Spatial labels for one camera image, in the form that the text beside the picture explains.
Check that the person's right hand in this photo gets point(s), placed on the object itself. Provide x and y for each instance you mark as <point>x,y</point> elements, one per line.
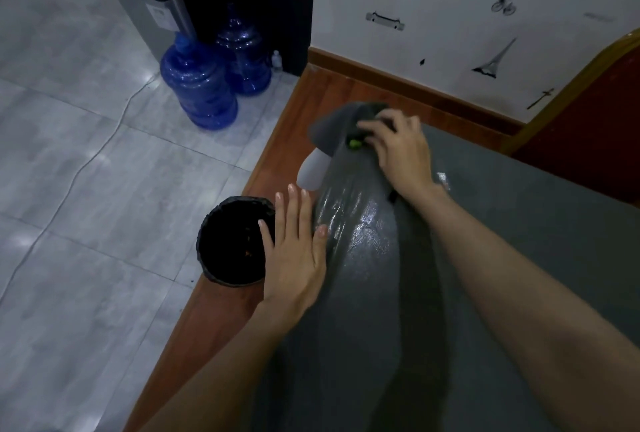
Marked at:
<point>407,156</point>

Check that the person's left hand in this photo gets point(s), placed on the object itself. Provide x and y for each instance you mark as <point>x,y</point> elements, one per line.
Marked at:
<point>292,266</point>

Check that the person's right fingers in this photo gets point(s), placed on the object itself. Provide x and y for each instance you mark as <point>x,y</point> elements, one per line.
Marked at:
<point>391,126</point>

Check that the person's left thumb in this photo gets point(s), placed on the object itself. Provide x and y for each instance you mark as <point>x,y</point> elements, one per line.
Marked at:
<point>320,244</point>

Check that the person's left middle finger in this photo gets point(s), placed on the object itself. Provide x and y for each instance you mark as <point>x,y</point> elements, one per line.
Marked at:
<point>294,211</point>

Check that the person's left little finger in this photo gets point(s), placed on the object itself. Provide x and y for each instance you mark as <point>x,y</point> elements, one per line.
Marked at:
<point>266,241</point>

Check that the black tool with green tip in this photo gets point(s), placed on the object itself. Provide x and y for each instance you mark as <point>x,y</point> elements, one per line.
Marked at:
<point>354,143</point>

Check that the grey table mat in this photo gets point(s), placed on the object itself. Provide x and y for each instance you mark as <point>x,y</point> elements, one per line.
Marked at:
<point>510,246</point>

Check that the person's left forearm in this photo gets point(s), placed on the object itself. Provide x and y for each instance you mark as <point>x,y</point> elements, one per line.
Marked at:
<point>225,371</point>

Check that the person's right forearm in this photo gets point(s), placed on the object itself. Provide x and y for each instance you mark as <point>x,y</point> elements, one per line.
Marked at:
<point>525,306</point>

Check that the black trash bin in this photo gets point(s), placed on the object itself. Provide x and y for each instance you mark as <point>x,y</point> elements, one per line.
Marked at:
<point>230,246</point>

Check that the small clear plastic bottle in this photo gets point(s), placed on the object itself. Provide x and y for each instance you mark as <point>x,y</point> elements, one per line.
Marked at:
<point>276,62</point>

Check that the large blue water jug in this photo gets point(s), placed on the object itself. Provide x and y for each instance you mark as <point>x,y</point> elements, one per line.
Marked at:
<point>247,61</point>
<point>200,86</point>

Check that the grey water dispenser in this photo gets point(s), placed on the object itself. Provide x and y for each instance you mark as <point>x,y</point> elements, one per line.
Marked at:
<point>145,1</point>

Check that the black bench wall sticker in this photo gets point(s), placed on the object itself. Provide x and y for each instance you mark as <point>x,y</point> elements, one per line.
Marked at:
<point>384,20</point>

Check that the black tower wall sticker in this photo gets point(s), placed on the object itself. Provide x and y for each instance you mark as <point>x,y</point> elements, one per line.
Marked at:
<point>492,68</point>

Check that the black sword wall sticker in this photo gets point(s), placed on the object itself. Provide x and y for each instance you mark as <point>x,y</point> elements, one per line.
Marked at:
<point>541,98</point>

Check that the black bicycle wall sticker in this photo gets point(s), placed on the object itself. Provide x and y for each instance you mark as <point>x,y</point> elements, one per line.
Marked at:
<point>504,5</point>

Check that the red chair with gold frame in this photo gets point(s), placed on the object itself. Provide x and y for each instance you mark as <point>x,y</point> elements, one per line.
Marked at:
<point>590,126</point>

